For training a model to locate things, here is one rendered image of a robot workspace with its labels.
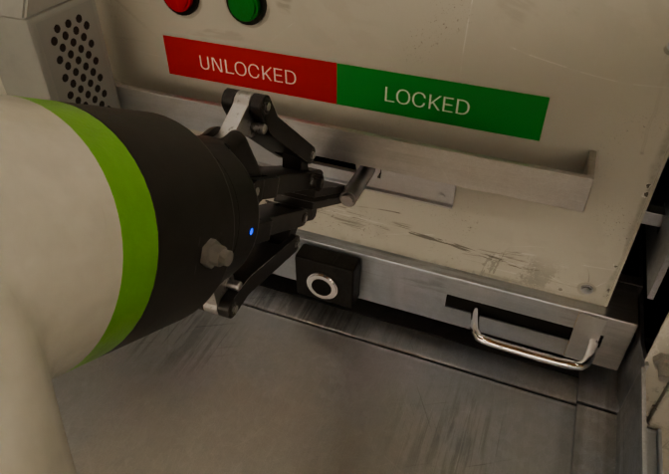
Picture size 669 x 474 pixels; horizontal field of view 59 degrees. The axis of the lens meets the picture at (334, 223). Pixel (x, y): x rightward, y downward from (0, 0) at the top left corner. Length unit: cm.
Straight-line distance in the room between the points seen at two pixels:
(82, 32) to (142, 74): 9
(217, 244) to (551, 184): 27
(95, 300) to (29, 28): 33
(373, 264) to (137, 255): 39
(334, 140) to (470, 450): 27
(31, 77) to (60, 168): 33
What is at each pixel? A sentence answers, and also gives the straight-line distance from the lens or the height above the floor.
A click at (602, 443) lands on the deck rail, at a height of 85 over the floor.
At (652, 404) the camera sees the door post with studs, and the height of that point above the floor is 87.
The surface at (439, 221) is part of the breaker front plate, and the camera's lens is 52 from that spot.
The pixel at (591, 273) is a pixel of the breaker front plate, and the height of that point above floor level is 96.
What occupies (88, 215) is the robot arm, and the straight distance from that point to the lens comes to 17.
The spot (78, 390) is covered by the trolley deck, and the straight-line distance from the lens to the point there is 59.
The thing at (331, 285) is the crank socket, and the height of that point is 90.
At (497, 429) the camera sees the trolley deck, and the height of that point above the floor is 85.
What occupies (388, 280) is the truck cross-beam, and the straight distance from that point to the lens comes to 56.
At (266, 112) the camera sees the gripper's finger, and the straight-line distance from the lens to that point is 34.
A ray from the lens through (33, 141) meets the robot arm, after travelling 17.
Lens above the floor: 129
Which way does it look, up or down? 38 degrees down
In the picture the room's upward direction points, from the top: straight up
